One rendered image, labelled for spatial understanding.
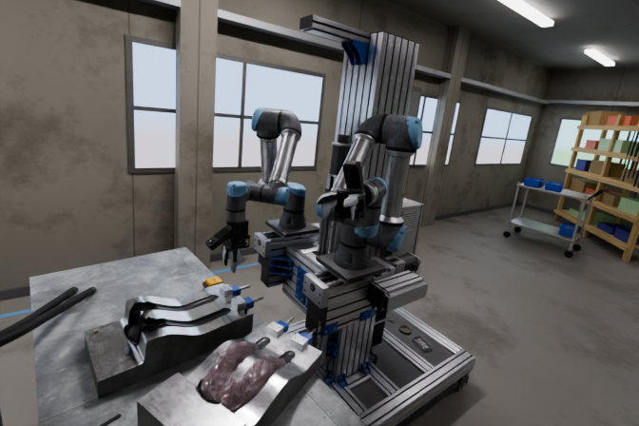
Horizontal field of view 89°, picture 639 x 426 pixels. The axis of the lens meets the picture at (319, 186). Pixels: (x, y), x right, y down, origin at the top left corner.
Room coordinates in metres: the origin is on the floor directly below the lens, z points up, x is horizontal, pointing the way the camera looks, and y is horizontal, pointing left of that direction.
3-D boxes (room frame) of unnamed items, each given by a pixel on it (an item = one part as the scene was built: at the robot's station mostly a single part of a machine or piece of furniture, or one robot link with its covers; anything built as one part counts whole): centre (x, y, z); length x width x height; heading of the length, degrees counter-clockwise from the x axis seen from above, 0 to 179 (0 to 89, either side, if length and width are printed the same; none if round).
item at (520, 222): (4.89, -3.63, 0.52); 1.07 x 0.63 x 1.04; 37
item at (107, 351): (1.02, 0.47, 0.87); 0.50 x 0.26 x 0.14; 133
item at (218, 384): (0.83, 0.17, 0.90); 0.26 x 0.18 x 0.08; 150
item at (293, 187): (1.71, 0.13, 1.20); 0.13 x 0.12 x 0.14; 83
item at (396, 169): (1.26, -0.29, 1.41); 0.15 x 0.12 x 0.55; 63
